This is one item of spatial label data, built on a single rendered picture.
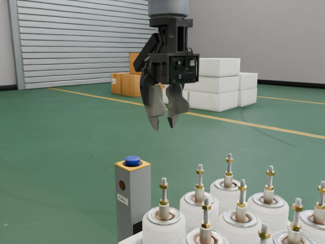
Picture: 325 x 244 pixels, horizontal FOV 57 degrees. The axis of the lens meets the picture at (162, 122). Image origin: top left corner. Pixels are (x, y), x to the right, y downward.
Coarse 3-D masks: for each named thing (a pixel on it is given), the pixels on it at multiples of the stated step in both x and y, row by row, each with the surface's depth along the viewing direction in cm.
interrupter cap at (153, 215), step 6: (150, 210) 68; (156, 210) 68; (174, 210) 68; (150, 216) 66; (156, 216) 66; (174, 216) 66; (180, 216) 65; (156, 222) 63; (162, 222) 63; (168, 222) 63; (174, 222) 63
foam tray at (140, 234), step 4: (288, 220) 78; (288, 224) 76; (288, 228) 76; (140, 232) 72; (132, 236) 71; (136, 236) 71; (140, 236) 71; (124, 240) 69; (128, 240) 69; (132, 240) 69; (136, 240) 69; (140, 240) 70
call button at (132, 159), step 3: (129, 156) 81; (132, 156) 81; (135, 156) 81; (126, 159) 79; (129, 159) 79; (132, 159) 79; (135, 159) 79; (138, 159) 79; (126, 162) 79; (129, 162) 78; (132, 162) 78; (135, 162) 78; (132, 165) 79
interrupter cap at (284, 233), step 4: (276, 232) 60; (280, 232) 60; (284, 232) 60; (276, 236) 58; (280, 236) 58; (284, 236) 59; (304, 236) 58; (276, 240) 57; (280, 240) 57; (284, 240) 58; (300, 240) 58; (304, 240) 57; (308, 240) 57; (312, 240) 57
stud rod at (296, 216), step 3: (297, 198) 55; (300, 198) 55; (297, 201) 55; (300, 201) 55; (297, 204) 55; (300, 204) 55; (294, 213) 56; (297, 213) 55; (294, 216) 56; (297, 216) 55; (294, 219) 56; (297, 219) 55; (294, 222) 56; (297, 222) 55; (297, 225) 56
